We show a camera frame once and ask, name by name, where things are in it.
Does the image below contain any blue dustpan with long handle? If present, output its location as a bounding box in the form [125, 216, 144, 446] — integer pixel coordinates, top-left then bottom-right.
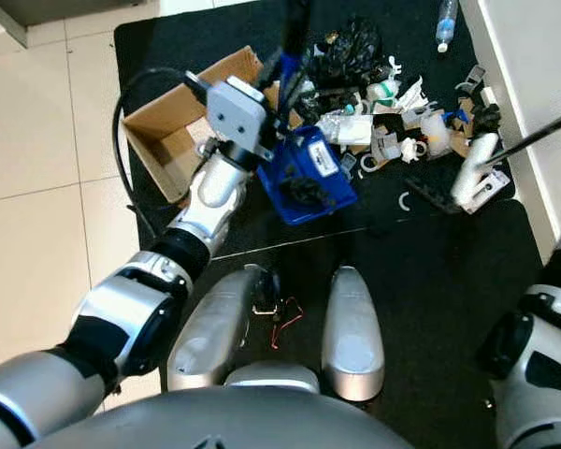
[265, 0, 363, 228]

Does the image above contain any silver right robot leg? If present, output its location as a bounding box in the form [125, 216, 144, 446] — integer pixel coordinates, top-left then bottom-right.
[320, 267, 387, 404]

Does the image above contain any black floor mat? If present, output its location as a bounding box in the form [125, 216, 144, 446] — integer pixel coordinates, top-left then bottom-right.
[112, 0, 561, 449]

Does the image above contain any white and green small bottle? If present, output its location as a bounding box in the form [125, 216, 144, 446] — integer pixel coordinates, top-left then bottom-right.
[367, 80, 401, 106]

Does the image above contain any white paper card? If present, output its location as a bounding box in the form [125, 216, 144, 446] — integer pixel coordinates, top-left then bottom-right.
[187, 116, 210, 138]

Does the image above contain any silver robot leg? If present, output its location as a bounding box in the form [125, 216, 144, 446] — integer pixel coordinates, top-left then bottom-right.
[165, 263, 274, 393]
[320, 267, 387, 404]

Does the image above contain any black plastic rubbish bag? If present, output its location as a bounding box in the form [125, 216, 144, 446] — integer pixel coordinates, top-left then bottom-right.
[316, 17, 386, 92]

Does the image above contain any grey furniture base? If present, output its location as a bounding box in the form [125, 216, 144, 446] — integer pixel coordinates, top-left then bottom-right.
[0, 0, 162, 50]

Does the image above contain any clear plastic bottle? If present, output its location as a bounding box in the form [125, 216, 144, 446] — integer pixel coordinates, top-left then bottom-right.
[435, 0, 462, 55]

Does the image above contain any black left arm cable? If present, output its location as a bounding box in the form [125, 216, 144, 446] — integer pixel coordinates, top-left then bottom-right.
[111, 65, 216, 239]

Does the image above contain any brown cardboard box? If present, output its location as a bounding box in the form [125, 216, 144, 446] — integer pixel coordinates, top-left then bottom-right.
[121, 45, 272, 204]

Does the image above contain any white broom with black stick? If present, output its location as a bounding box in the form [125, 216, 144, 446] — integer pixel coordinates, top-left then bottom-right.
[451, 116, 561, 214]

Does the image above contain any red wire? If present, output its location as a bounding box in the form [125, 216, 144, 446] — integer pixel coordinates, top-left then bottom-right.
[254, 297, 306, 351]

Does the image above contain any black flat strip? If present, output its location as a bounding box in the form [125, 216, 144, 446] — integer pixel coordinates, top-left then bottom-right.
[405, 176, 467, 215]

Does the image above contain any silver left robot leg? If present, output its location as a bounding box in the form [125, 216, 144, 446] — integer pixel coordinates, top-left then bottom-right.
[165, 263, 274, 393]

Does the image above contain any grey robot torso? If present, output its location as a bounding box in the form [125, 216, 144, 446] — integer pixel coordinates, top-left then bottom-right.
[26, 387, 414, 449]

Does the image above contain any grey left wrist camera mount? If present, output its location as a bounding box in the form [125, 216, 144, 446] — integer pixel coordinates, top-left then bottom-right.
[203, 76, 279, 157]

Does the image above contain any white tape roll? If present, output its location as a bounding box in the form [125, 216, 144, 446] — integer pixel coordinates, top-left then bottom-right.
[400, 138, 427, 164]

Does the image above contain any black glove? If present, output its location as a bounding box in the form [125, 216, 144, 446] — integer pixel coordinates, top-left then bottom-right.
[473, 101, 504, 138]

